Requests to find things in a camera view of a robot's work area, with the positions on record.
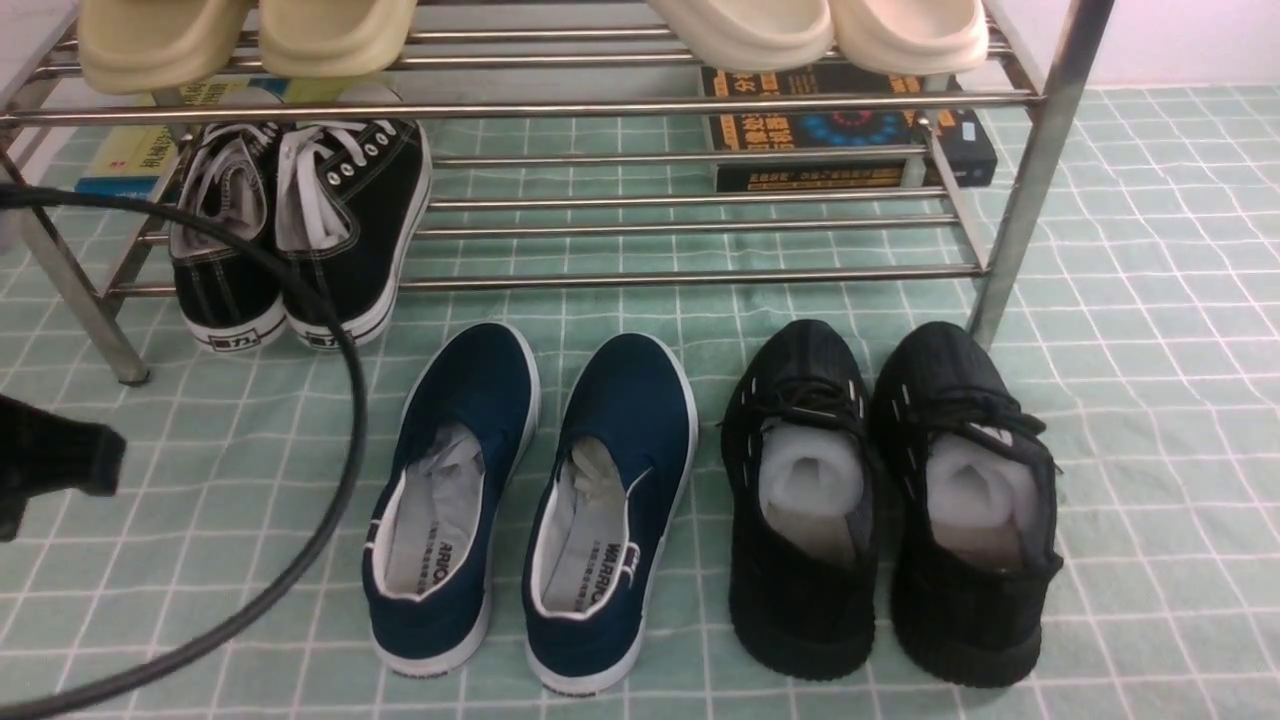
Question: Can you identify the silver metal shoe rack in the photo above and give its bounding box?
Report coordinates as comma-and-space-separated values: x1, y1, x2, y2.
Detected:
3, 1, 1115, 386

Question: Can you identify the yellow slipper left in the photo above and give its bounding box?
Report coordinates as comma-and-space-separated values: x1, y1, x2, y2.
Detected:
76, 1, 253, 95

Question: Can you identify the black cable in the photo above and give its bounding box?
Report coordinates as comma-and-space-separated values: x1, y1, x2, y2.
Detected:
0, 184, 369, 720

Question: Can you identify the navy slip-on shoe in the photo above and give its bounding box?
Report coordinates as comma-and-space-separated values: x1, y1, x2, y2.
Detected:
362, 322, 541, 678
521, 333, 699, 697

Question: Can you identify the yellow slipper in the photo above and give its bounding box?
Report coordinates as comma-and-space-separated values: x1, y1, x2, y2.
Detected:
76, 1, 253, 95
259, 0, 417, 79

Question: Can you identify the black knit sneaker left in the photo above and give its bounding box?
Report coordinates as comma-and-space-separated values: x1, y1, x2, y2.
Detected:
719, 319, 881, 682

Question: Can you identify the cream slipper right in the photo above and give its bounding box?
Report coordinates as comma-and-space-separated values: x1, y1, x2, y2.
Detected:
828, 1, 989, 77

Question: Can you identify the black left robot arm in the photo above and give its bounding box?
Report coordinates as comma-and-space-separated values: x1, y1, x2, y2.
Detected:
1, 396, 127, 543

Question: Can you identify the cream slipper left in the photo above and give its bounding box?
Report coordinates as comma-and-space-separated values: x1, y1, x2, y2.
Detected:
648, 1, 835, 74

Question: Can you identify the yellow and blue book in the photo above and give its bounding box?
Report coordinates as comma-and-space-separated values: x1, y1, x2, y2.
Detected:
74, 76, 351, 199

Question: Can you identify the black lace-up canvas shoe left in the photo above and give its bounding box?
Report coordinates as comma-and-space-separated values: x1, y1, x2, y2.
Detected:
166, 118, 291, 354

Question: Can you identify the cream slipper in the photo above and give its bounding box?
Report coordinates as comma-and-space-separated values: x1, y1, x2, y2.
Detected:
828, 1, 989, 77
648, 1, 835, 74

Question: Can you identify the black lace-up canvas shoe right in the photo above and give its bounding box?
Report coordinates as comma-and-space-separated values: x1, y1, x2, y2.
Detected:
274, 119, 433, 346

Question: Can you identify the black lace-up canvas shoe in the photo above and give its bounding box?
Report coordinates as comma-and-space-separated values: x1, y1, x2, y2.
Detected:
166, 118, 291, 354
274, 119, 433, 346

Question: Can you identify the black knit sneaker right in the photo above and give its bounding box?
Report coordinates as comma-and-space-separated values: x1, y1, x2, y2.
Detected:
870, 322, 1062, 689

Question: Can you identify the yellow slipper right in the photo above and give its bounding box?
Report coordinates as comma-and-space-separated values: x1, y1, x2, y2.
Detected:
259, 0, 417, 79

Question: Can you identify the black knit sneaker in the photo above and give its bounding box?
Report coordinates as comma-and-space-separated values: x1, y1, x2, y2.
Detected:
719, 319, 881, 682
870, 322, 1062, 689

